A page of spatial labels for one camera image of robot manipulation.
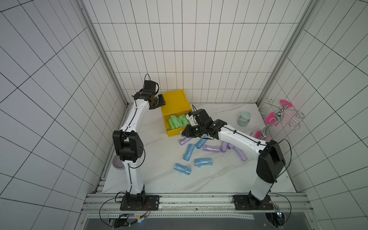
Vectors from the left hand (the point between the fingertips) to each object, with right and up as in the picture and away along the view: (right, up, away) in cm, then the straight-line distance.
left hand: (162, 104), depth 91 cm
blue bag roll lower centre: (+24, -35, -7) cm, 43 cm away
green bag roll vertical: (+6, -13, -6) cm, 16 cm away
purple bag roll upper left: (+13, -25, +2) cm, 28 cm away
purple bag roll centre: (+32, -29, -1) cm, 43 cm away
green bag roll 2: (+13, -10, -4) cm, 17 cm away
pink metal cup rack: (+67, -5, -15) cm, 69 cm away
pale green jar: (+59, -11, +11) cm, 61 cm away
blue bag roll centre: (+18, -29, 0) cm, 34 cm away
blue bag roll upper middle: (+26, -26, +3) cm, 37 cm away
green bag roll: (+9, -11, -8) cm, 16 cm away
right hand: (+14, -15, -8) cm, 22 cm away
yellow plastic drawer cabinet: (+9, +1, -1) cm, 9 cm away
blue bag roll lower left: (+14, -39, -9) cm, 42 cm away
